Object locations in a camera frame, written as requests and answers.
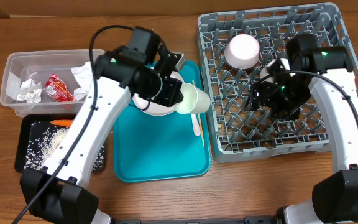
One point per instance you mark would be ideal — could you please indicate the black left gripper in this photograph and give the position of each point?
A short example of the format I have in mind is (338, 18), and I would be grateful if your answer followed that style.
(171, 98)

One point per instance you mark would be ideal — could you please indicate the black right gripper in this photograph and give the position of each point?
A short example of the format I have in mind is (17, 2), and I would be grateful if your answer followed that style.
(270, 89)

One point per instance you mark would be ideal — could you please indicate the pink plate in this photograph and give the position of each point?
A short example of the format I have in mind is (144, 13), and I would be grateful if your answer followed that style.
(150, 107)

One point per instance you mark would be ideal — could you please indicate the white bowl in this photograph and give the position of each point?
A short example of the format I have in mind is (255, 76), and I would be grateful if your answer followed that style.
(267, 70)

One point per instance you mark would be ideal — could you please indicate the white paper cup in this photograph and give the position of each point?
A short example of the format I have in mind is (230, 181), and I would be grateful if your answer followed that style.
(195, 101)

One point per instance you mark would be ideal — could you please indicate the white napkin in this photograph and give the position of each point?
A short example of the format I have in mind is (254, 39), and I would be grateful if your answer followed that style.
(84, 77)

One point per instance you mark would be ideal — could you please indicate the orange carrot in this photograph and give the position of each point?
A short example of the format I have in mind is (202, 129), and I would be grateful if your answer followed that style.
(62, 122)

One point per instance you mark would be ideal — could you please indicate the red snack wrapper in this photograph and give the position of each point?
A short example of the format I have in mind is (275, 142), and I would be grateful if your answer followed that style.
(57, 89)

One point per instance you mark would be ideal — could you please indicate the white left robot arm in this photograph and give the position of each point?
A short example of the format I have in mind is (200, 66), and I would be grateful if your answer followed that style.
(57, 192)

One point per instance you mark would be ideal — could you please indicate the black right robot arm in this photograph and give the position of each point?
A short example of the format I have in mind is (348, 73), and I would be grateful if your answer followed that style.
(325, 74)

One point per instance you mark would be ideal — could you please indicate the grey dishwasher rack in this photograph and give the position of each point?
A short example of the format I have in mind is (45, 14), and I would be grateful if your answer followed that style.
(241, 135)

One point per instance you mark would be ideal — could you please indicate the wooden chopstick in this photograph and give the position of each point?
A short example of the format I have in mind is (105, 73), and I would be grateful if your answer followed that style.
(200, 123)

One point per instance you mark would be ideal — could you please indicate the pink plastic fork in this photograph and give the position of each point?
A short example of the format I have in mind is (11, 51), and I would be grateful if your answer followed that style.
(195, 125)

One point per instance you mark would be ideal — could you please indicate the teal plastic tray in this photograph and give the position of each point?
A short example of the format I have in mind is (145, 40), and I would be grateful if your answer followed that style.
(150, 147)

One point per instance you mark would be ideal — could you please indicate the clear plastic bin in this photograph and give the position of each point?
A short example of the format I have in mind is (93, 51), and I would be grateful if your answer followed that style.
(39, 66)

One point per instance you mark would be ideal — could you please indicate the spilled rice pile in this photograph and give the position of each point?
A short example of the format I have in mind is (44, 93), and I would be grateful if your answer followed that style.
(44, 138)

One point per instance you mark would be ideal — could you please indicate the small crumpled paper ball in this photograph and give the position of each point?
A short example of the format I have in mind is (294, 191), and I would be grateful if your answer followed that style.
(30, 92)

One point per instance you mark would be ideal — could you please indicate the black tray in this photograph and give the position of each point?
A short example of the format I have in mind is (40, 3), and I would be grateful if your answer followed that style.
(24, 134)

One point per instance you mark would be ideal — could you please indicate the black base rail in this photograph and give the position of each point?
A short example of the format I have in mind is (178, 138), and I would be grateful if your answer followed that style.
(265, 219)

